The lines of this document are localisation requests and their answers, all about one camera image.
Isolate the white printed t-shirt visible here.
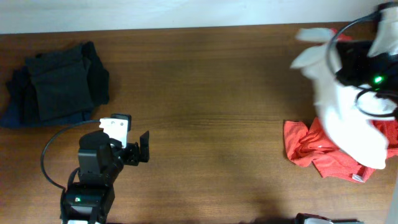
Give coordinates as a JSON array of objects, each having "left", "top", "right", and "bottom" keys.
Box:
[{"left": 289, "top": 27, "right": 398, "bottom": 170}]

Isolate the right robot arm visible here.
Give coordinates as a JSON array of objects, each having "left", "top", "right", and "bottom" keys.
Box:
[{"left": 326, "top": 1, "right": 397, "bottom": 119}]

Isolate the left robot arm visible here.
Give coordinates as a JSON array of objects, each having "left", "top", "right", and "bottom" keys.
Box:
[{"left": 60, "top": 131, "right": 150, "bottom": 223}]

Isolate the folded black garment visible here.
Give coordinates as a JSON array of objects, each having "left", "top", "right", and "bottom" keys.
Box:
[{"left": 13, "top": 42, "right": 110, "bottom": 125}]

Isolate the folded navy garment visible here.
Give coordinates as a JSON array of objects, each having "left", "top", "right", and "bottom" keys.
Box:
[{"left": 0, "top": 67, "right": 96, "bottom": 129}]

